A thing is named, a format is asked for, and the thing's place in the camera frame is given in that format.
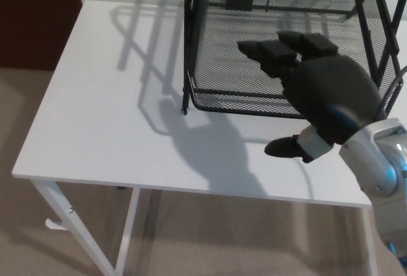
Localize white desk hook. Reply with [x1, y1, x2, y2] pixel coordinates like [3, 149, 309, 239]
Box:
[45, 218, 68, 233]

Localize white desk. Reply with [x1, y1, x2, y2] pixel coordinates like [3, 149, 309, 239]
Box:
[11, 0, 407, 276]

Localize dark brown wooden cabinet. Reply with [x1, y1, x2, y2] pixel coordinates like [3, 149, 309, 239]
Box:
[0, 0, 84, 72]

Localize black wire file rack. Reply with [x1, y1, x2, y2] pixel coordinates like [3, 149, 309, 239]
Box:
[181, 0, 407, 117]

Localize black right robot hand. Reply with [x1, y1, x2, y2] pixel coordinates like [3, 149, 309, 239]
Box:
[237, 31, 390, 165]

